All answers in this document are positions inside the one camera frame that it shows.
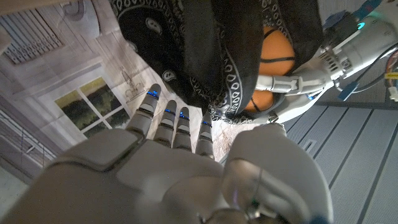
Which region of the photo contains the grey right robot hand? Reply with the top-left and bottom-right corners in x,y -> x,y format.
0,82 -> 335,224

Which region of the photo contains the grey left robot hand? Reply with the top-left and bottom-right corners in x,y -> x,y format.
254,0 -> 398,125

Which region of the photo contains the orange mini basketball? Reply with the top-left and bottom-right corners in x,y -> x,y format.
244,26 -> 296,113

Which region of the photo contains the black paisley bandana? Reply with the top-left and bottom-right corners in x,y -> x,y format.
108,0 -> 325,125

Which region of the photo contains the printed window backdrop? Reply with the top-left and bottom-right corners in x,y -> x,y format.
0,0 -> 259,187

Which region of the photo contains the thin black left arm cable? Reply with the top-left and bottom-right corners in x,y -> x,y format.
353,43 -> 398,94

